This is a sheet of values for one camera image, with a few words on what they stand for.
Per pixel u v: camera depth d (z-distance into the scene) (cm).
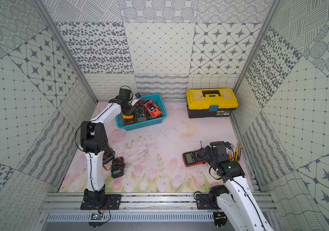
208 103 100
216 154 57
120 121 100
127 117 100
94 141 59
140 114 102
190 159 87
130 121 101
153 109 104
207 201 73
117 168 82
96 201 65
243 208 44
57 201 75
